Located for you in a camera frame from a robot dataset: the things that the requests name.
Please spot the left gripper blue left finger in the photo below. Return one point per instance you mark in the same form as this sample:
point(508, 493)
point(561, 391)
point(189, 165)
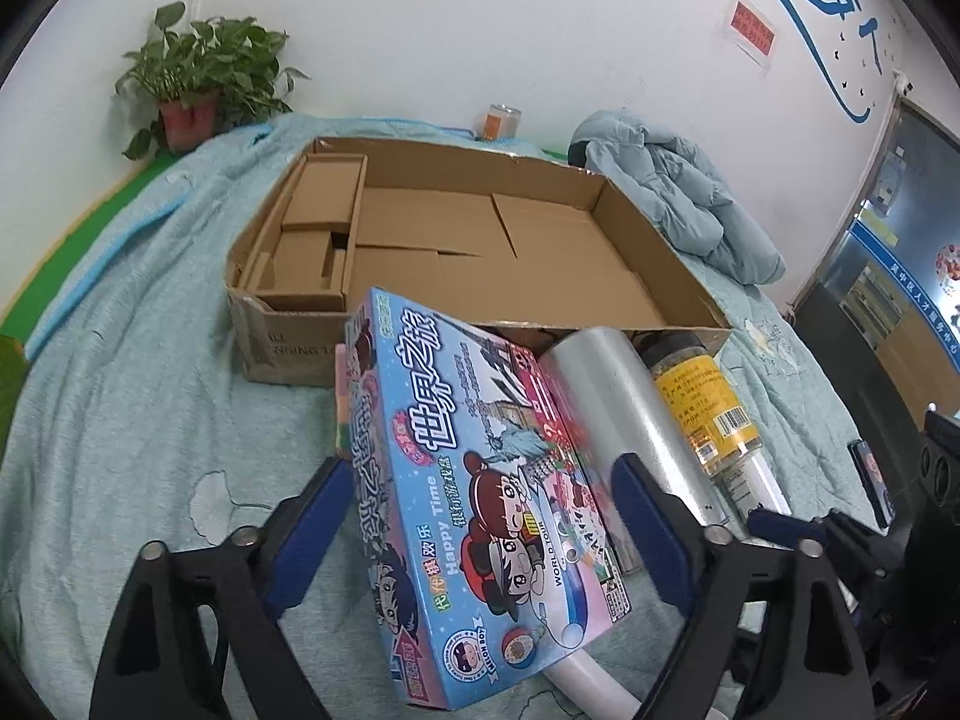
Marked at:
point(182, 617)

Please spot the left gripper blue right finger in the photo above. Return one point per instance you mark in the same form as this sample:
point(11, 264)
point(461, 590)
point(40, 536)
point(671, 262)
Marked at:
point(781, 607)

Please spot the white spray bottle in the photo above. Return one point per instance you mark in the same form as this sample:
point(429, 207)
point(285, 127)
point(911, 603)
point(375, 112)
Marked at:
point(749, 485)

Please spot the yellow label glass jar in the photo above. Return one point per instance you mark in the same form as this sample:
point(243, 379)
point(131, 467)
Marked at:
point(701, 399)

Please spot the colourful cartoon game box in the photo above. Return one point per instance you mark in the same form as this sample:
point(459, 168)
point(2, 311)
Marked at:
point(487, 553)

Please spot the silver metal tin can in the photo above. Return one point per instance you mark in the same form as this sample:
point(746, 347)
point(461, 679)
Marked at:
point(611, 407)

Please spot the white handheld device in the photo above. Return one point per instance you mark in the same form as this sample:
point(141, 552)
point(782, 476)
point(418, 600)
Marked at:
point(591, 688)

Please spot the pastel rubiks cube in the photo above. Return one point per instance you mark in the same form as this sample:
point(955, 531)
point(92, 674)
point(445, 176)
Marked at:
point(343, 448)

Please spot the dark smartphone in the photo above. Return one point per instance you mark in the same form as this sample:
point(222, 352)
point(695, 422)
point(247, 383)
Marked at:
point(873, 482)

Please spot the glass door with blue stripe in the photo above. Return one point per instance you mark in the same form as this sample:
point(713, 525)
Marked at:
point(885, 296)

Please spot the light blue folded jacket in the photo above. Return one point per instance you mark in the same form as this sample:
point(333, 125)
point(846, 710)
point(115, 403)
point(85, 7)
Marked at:
point(672, 182)

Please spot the large shallow cardboard box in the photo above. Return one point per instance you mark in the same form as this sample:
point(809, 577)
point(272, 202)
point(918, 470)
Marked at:
point(527, 248)

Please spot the potted green plant red pot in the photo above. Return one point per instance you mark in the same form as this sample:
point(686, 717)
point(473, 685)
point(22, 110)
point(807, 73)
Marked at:
point(204, 77)

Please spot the red wall notice sign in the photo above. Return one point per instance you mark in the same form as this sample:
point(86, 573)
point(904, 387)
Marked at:
point(741, 30)

